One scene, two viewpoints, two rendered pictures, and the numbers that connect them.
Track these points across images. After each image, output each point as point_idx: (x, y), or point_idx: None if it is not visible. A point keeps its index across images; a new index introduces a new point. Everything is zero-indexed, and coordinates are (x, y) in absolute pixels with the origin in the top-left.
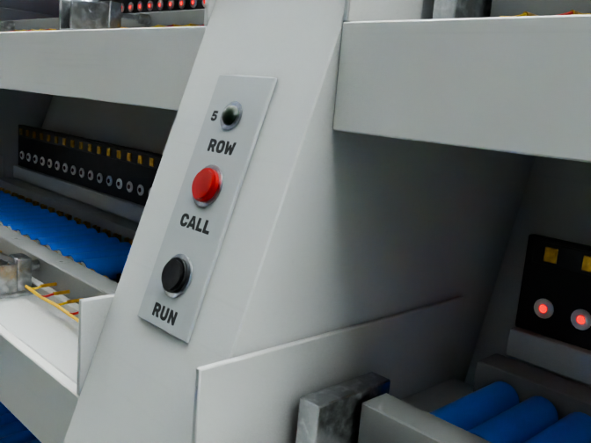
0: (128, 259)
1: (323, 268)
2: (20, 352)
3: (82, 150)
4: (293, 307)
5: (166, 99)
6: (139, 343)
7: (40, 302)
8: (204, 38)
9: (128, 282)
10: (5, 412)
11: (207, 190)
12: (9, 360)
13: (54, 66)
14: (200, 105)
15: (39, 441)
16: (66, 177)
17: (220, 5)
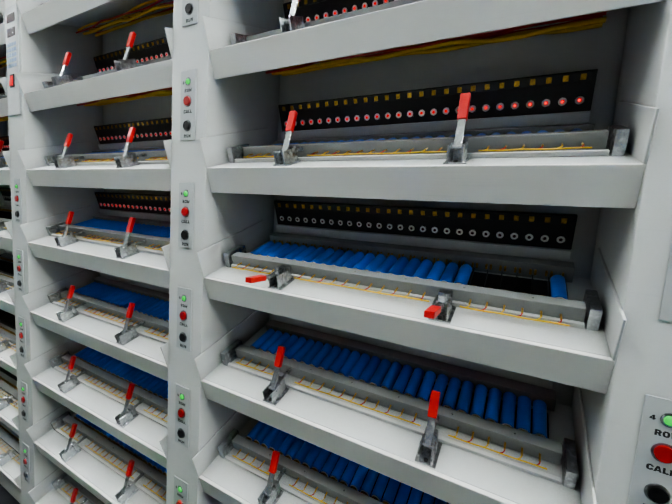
0: (629, 292)
1: None
2: (535, 345)
3: (349, 211)
4: None
5: (596, 202)
6: (664, 331)
7: (471, 312)
8: (648, 171)
9: (636, 303)
10: (367, 360)
11: None
12: (517, 350)
13: (455, 186)
14: (663, 209)
15: (407, 369)
16: (332, 227)
17: (656, 152)
